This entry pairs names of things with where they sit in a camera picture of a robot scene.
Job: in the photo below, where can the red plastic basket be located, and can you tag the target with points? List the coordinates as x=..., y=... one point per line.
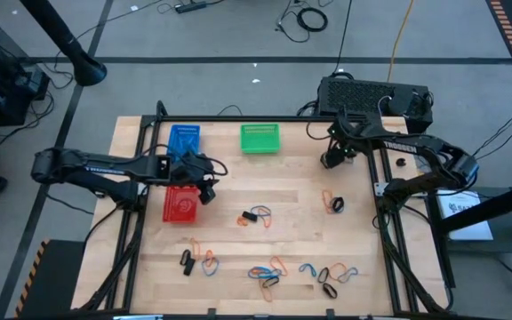
x=178, y=209

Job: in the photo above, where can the black diagonal frame beam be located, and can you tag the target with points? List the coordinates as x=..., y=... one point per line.
x=491, y=206

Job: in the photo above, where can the dark side table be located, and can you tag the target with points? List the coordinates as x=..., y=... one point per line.
x=505, y=242

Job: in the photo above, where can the white printed paper sheet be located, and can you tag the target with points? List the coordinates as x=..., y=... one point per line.
x=469, y=222

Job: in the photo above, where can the black computer case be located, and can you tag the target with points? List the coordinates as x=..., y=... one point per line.
x=358, y=95

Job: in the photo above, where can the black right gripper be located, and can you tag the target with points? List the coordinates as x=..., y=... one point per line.
x=347, y=140

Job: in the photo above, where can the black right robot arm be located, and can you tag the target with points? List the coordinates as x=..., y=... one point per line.
x=416, y=146

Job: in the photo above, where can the black round-base pole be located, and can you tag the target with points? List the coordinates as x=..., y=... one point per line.
x=67, y=42

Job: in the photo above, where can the green plastic basket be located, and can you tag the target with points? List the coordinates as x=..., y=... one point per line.
x=260, y=140

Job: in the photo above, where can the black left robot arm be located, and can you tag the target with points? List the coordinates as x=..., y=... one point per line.
x=105, y=169

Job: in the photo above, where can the blue plastic basket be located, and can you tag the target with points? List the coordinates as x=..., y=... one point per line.
x=180, y=138

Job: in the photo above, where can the black hazard-striped floor mat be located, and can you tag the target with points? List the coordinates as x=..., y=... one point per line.
x=56, y=280

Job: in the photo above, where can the black power strip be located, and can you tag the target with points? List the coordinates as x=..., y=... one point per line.
x=190, y=7

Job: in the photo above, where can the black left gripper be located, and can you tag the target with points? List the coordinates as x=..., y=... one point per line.
x=189, y=171

